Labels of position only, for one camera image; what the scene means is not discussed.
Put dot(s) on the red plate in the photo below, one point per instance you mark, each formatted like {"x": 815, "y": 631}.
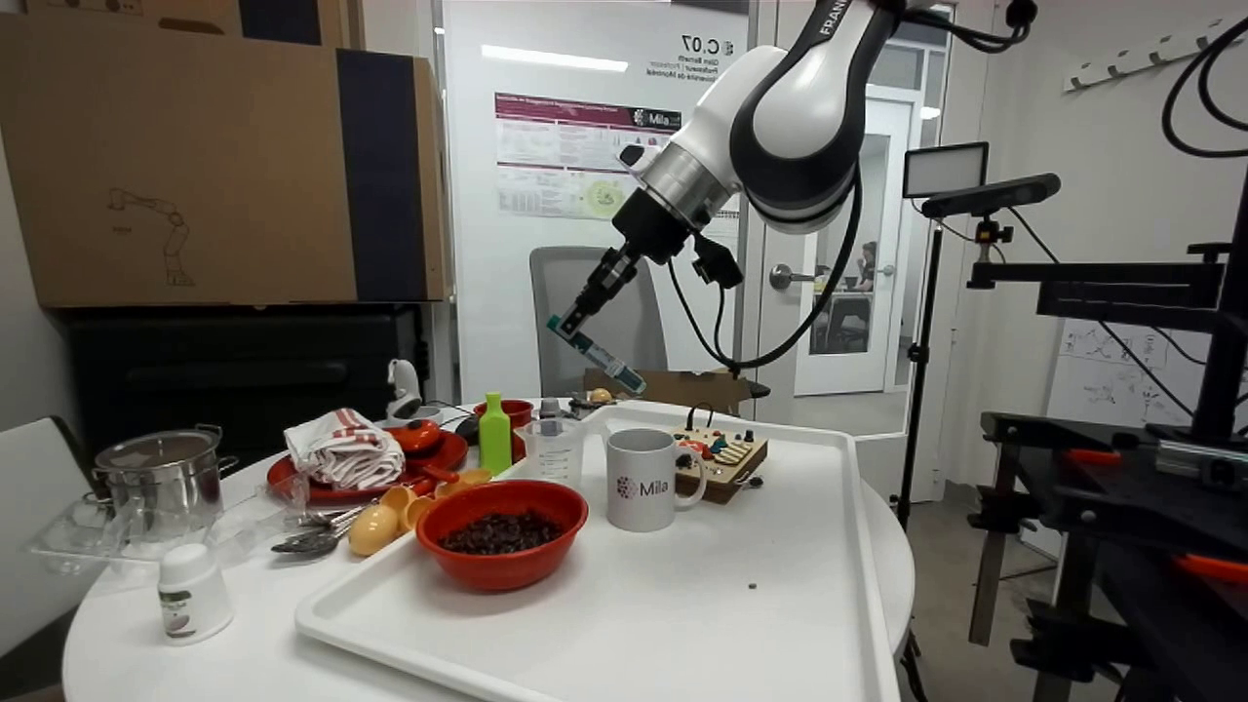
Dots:
{"x": 314, "y": 490}

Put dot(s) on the small red bowl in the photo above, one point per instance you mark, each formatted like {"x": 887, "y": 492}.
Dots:
{"x": 520, "y": 412}

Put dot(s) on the clear glass pitcher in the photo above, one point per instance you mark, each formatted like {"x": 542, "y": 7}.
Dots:
{"x": 161, "y": 482}

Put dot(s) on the large cardboard box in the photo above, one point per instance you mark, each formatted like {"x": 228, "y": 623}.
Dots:
{"x": 181, "y": 168}

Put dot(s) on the white pill bottle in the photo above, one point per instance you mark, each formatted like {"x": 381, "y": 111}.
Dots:
{"x": 195, "y": 596}

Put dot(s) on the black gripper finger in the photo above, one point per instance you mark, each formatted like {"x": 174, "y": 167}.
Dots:
{"x": 610, "y": 294}
{"x": 593, "y": 281}

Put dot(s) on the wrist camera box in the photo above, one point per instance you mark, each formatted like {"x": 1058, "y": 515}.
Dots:
{"x": 719, "y": 263}

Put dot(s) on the white red cloth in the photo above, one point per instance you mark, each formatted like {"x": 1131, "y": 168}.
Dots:
{"x": 345, "y": 451}

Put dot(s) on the black cabinet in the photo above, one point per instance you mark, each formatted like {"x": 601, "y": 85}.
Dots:
{"x": 237, "y": 377}

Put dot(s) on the small brown cardboard box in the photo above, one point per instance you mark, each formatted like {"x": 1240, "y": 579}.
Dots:
{"x": 704, "y": 391}

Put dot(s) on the green plastic bottle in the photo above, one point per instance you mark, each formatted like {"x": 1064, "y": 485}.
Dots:
{"x": 496, "y": 434}

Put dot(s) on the red toy tomato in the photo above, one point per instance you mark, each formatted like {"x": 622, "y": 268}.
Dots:
{"x": 418, "y": 437}

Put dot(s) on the white ceramic mug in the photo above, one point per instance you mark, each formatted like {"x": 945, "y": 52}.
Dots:
{"x": 642, "y": 473}

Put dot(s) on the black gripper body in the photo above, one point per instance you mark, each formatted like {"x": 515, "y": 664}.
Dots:
{"x": 652, "y": 233}

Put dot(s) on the black metal frame rig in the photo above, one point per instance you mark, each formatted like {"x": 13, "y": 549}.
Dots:
{"x": 1131, "y": 294}

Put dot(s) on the black light stand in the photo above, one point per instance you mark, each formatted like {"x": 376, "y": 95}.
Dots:
{"x": 923, "y": 364}

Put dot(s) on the white chair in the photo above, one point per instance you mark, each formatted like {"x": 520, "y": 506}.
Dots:
{"x": 34, "y": 521}

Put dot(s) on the led light panel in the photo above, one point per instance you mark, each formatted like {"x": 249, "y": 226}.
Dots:
{"x": 945, "y": 168}

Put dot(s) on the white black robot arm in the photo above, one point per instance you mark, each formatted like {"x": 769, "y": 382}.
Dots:
{"x": 804, "y": 102}

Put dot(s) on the large red bowl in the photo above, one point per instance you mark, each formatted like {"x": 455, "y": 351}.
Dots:
{"x": 501, "y": 571}

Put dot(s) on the black camera on stand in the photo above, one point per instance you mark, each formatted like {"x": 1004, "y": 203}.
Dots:
{"x": 997, "y": 195}

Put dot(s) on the white plastic bottle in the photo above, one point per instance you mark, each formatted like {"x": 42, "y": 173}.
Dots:
{"x": 403, "y": 388}

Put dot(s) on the clear plastic container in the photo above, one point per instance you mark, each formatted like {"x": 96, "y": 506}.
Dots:
{"x": 81, "y": 541}

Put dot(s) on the dark beans heap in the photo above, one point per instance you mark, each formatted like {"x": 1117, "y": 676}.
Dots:
{"x": 506, "y": 531}

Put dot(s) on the white wall hook rail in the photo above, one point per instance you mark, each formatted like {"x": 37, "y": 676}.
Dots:
{"x": 1144, "y": 61}

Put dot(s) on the orange toy fruit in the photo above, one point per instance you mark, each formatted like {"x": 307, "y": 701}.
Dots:
{"x": 442, "y": 492}

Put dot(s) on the clear plastic cup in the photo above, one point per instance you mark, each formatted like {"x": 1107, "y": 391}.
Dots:
{"x": 555, "y": 454}

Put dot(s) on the metal spoon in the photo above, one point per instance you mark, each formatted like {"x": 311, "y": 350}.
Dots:
{"x": 311, "y": 537}

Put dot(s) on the wall poster purple header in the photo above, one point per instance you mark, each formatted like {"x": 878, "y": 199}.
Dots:
{"x": 559, "y": 156}

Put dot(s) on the white plastic tray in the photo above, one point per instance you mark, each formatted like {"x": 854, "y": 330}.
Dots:
{"x": 727, "y": 611}

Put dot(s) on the yellow toy fruit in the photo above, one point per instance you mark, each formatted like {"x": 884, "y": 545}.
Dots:
{"x": 376, "y": 529}

